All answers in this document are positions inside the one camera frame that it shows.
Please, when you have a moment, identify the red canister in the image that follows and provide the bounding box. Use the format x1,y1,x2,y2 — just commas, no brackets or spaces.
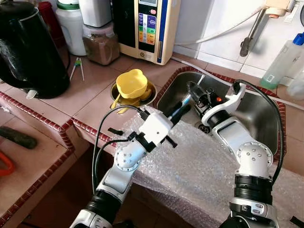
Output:
37,1,60,48

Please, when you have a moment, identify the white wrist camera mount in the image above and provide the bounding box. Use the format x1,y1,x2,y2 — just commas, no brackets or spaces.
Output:
138,112,174,148
202,82,247,126

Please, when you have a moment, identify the dark green cucumber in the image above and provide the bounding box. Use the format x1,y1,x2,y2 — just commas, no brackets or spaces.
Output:
0,126,38,149

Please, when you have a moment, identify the yellow plastic cup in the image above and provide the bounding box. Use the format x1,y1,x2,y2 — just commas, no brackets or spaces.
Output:
110,69,149,114

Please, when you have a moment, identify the beige water ionizer machine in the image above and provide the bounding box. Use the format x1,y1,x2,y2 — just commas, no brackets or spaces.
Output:
112,0,182,66

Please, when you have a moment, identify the orange plastic handle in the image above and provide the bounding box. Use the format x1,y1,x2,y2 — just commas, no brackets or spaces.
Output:
0,151,15,177

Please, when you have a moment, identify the long black tape strip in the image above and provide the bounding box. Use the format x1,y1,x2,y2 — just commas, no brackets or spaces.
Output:
290,216,304,228

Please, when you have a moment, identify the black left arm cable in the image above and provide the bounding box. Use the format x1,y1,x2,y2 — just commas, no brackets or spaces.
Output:
91,104,145,193

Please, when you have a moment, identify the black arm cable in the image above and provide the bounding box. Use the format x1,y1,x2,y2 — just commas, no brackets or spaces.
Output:
91,104,145,193
232,78,285,186

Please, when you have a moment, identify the black electric kettle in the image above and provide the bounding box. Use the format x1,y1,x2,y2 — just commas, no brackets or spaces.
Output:
0,0,71,99

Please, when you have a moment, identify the clear bottle blue cap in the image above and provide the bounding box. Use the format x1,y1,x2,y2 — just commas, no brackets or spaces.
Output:
259,32,304,91

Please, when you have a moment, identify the white plastic container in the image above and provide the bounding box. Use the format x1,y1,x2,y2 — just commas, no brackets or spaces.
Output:
78,0,114,28

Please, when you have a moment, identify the steel faucet beige fitting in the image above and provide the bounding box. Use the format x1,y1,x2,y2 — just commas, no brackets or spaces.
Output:
240,0,293,57

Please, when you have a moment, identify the jar of brown powder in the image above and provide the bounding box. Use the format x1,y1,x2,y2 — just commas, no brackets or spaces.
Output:
82,23,121,66

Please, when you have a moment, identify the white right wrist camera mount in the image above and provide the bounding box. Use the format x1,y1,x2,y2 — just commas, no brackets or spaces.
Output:
202,82,247,126

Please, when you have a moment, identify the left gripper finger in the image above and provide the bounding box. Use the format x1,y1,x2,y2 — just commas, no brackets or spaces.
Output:
177,105,193,125
172,99,191,117

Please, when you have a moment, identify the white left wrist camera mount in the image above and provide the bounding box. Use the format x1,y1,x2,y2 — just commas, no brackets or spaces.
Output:
138,112,174,148

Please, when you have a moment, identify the large steel sink basin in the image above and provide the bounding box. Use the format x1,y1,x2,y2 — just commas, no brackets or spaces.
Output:
157,69,285,160

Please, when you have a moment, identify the short black tape piece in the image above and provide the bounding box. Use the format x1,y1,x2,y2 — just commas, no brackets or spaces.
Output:
107,127,124,136

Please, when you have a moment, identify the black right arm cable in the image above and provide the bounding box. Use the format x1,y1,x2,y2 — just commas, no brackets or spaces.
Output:
232,78,285,186

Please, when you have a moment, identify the round steel bowl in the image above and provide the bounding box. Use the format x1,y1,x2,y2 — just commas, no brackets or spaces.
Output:
110,78,157,107

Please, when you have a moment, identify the white tongs green hinge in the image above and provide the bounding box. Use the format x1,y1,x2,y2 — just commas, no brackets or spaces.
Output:
69,57,86,81

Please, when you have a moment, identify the white ionizer supply hose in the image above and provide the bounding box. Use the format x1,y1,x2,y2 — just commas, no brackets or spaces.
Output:
173,7,264,47

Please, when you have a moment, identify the clear bubble wrap sheet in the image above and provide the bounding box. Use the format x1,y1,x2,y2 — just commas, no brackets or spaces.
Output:
121,112,304,228

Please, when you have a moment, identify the white jar green lid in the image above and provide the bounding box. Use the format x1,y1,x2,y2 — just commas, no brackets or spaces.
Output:
55,0,88,57

